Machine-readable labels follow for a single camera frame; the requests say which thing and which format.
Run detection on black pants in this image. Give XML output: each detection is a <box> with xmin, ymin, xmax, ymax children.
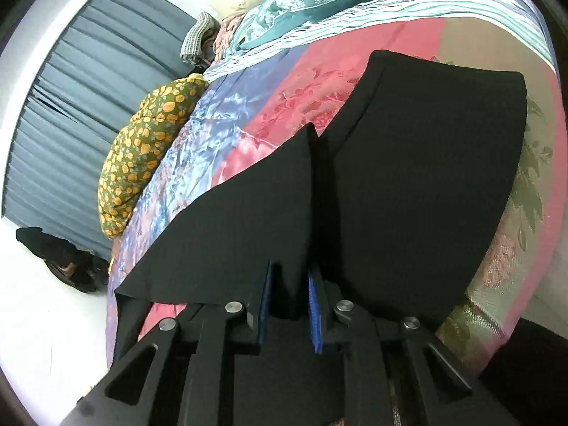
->
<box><xmin>115</xmin><ymin>51</ymin><xmax>526</xmax><ymax>357</ymax></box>

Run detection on black bag on floor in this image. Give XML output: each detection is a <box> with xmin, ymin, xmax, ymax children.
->
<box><xmin>15</xmin><ymin>227</ymin><xmax>109</xmax><ymax>294</ymax></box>

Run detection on green orange floral pillow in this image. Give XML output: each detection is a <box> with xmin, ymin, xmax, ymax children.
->
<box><xmin>96</xmin><ymin>73</ymin><xmax>209</xmax><ymax>240</ymax></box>

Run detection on multicolour satin bedspread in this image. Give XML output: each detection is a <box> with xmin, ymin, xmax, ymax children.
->
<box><xmin>110</xmin><ymin>0</ymin><xmax>567</xmax><ymax>371</ymax></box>

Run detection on grey checked folded cloth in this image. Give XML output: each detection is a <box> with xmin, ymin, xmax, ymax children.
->
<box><xmin>180</xmin><ymin>12</ymin><xmax>219</xmax><ymax>66</ymax></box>

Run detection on grey blue curtain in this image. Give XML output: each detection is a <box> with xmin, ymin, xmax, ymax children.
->
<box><xmin>2</xmin><ymin>0</ymin><xmax>196</xmax><ymax>259</ymax></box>

